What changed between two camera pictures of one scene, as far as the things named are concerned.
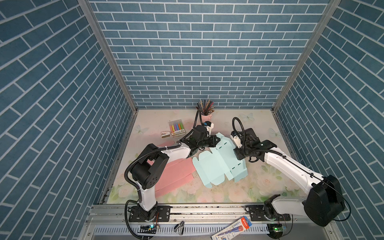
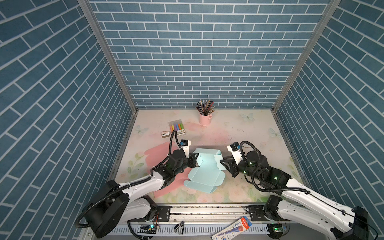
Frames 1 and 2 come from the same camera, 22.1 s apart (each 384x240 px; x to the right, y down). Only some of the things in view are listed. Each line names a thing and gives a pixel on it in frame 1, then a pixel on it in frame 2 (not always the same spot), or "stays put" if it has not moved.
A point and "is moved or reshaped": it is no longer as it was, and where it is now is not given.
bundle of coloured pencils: x=205 y=106 stays put
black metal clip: x=181 y=226 stays put
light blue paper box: x=213 y=167 is moved or reshaped
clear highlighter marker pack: x=177 y=127 stays put
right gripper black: x=238 y=155 to x=229 y=168
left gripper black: x=212 y=143 to x=193 y=164
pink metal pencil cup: x=206 y=118 stays put
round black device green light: x=275 y=231 stays put
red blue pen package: x=232 y=231 stays put
